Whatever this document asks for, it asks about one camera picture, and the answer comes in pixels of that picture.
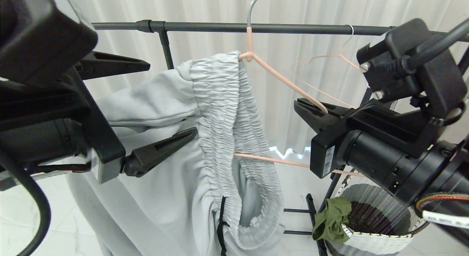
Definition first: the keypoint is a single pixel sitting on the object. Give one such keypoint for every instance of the pink clothes hanger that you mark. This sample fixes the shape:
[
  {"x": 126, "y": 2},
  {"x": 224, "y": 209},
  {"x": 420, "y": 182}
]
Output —
[
  {"x": 342, "y": 55},
  {"x": 250, "y": 39}
]

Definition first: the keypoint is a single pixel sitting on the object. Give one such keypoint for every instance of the green garment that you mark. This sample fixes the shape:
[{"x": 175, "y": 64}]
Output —
[{"x": 331, "y": 219}]

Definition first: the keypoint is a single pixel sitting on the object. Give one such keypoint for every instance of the white curtain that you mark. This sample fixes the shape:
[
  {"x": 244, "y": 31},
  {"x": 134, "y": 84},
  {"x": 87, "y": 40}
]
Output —
[{"x": 311, "y": 10}]

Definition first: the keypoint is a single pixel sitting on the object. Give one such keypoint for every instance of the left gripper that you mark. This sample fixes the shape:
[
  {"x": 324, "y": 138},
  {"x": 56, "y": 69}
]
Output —
[{"x": 44, "y": 138}]

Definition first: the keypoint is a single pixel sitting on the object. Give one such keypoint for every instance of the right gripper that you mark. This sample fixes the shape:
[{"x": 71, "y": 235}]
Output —
[{"x": 366, "y": 157}]

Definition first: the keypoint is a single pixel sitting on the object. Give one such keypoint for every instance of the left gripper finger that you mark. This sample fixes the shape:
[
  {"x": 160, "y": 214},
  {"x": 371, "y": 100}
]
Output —
[{"x": 154, "y": 153}]

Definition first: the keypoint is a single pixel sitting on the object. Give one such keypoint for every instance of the black clothes rack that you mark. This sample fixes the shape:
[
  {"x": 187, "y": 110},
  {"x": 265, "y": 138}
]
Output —
[{"x": 293, "y": 28}]

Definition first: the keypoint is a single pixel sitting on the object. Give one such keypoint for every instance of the white laundry basket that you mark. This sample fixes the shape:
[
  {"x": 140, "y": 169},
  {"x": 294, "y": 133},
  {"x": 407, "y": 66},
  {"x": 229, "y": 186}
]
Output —
[{"x": 377, "y": 241}]

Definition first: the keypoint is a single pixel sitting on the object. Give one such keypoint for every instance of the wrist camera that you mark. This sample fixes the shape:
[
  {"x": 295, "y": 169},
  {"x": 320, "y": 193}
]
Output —
[
  {"x": 421, "y": 65},
  {"x": 36, "y": 36}
]

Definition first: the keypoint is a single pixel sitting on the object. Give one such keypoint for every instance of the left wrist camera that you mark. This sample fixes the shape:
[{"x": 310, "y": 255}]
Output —
[{"x": 36, "y": 36}]

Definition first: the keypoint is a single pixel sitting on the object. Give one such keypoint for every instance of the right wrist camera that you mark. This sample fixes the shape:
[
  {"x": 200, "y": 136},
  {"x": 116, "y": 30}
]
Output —
[{"x": 421, "y": 65}]

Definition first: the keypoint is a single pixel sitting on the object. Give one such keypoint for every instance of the pale grey shorts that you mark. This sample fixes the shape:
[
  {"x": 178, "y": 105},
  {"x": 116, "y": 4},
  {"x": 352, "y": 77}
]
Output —
[{"x": 165, "y": 102}]

